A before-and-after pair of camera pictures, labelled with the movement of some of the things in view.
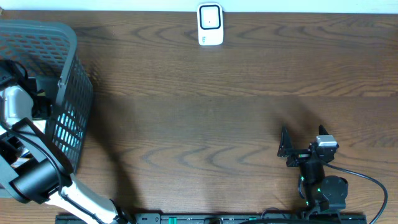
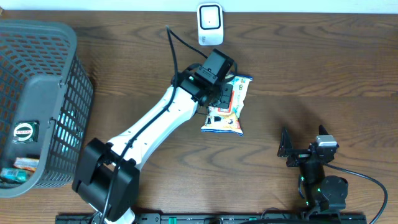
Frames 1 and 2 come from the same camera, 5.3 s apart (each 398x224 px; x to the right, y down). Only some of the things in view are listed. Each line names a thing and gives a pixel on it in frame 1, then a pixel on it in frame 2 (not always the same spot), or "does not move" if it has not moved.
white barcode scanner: x=210 y=23 does not move
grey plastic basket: x=48 y=50 does not move
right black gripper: x=286 y=149 does not move
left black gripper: x=41 y=106 → x=226 y=107
